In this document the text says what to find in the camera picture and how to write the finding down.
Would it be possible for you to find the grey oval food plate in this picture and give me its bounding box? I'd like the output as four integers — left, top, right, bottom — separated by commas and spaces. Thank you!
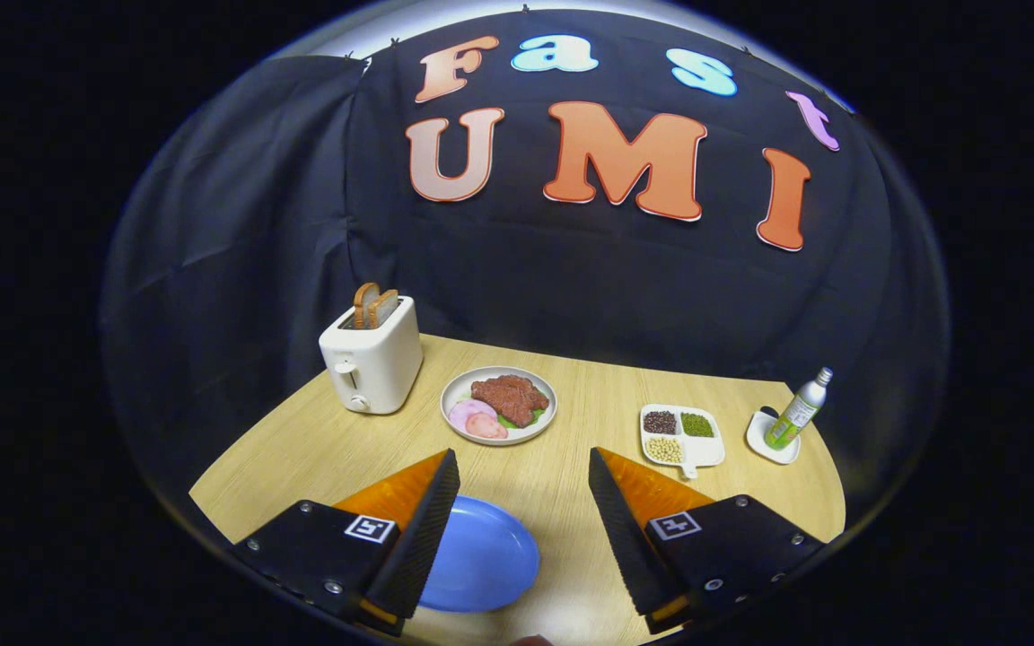
440, 366, 559, 447

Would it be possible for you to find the blue round plate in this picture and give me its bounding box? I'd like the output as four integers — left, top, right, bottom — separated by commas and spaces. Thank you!
418, 495, 542, 615

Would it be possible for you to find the silver bottle with green label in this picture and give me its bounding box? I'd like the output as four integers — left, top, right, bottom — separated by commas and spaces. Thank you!
764, 366, 835, 451

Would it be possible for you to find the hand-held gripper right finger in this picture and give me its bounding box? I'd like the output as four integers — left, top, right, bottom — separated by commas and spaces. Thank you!
588, 447, 828, 634

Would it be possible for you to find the white toaster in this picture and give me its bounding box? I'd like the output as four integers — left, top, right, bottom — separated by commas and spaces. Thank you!
319, 296, 425, 415

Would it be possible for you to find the white divided dish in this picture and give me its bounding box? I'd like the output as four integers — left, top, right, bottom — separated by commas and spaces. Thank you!
639, 404, 726, 480

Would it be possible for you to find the brown steak piece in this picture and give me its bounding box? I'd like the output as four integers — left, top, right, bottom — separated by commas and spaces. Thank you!
470, 374, 550, 428

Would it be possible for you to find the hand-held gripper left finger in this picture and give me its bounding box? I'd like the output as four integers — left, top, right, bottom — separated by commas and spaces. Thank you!
234, 449, 462, 636

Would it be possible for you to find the small white square dish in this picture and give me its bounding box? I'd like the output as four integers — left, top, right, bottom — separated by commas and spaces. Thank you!
746, 408, 802, 466

